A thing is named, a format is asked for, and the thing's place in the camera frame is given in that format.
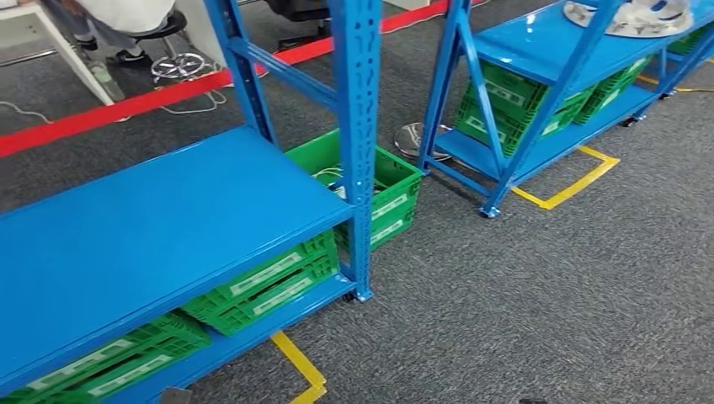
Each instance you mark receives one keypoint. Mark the yellow floor tape marking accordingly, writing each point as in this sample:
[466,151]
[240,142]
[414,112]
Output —
[304,368]

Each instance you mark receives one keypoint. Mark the grey plastic wheel cover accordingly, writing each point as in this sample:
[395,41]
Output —
[636,19]

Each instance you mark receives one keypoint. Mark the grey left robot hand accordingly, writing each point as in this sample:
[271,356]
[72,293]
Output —
[177,397]

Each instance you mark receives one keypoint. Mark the white desk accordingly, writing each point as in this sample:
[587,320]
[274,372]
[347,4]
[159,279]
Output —
[61,50]

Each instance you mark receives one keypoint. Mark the blue metal shelf rack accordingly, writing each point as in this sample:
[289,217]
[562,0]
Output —
[167,223]

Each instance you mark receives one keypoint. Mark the person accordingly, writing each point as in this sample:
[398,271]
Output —
[111,17]

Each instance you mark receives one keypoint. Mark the red barrier belt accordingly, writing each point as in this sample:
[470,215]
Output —
[139,103]

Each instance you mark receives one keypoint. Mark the blue metal rack frame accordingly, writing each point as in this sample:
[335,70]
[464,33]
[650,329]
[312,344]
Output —
[535,50]

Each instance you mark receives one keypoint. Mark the black office chair base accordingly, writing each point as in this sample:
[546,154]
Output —
[301,25]

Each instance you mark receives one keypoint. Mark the black stool chrome base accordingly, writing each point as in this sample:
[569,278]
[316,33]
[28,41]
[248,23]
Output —
[173,61]

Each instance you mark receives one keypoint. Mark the clear water bottle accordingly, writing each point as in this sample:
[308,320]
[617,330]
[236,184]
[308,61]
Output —
[109,81]

